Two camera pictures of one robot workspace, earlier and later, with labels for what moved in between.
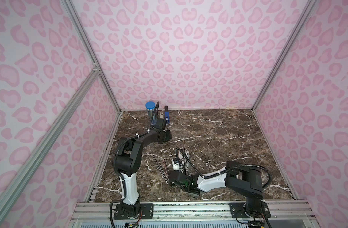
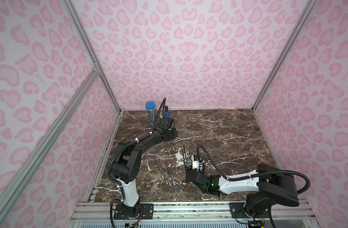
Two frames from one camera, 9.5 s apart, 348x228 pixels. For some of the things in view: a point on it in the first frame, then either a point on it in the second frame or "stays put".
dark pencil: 158,166 stays put
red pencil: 165,167 stays put
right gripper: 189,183 to 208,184
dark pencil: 163,172 stays put
